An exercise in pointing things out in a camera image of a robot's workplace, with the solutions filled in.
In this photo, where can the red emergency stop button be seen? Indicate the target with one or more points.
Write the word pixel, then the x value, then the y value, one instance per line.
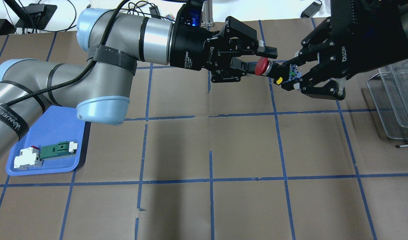
pixel 271 69

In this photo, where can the black power adapter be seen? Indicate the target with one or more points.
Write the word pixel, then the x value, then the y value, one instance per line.
pixel 312 9

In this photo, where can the blue plastic tray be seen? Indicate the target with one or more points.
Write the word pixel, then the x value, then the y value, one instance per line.
pixel 57 124

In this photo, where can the green terminal block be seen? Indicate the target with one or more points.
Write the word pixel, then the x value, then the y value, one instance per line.
pixel 59 150

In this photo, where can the black stand base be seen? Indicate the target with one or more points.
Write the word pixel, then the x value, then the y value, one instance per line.
pixel 36 16

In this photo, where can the white circuit breaker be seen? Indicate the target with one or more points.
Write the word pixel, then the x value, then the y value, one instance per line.
pixel 28 157

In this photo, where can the aluminium frame post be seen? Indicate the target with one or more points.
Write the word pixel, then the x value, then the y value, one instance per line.
pixel 207 14

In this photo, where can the silver wire mesh shelf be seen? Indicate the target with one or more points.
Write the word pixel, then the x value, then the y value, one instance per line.
pixel 389 91

